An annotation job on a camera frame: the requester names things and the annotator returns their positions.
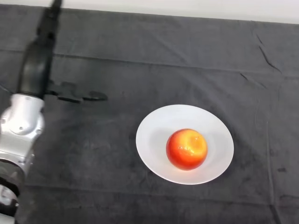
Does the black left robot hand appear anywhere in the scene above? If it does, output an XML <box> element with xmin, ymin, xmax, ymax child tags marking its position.
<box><xmin>18</xmin><ymin>0</ymin><xmax>109</xmax><ymax>104</ymax></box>

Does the red and yellow apple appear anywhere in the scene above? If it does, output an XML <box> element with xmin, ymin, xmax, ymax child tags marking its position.
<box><xmin>165</xmin><ymin>128</ymin><xmax>208</xmax><ymax>172</ymax></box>

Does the white round plate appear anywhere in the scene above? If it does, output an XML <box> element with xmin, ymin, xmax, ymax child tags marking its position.
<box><xmin>135</xmin><ymin>104</ymin><xmax>235</xmax><ymax>185</ymax></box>

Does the black cloth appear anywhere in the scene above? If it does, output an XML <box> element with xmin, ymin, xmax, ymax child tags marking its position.
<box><xmin>0</xmin><ymin>4</ymin><xmax>299</xmax><ymax>224</ymax></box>

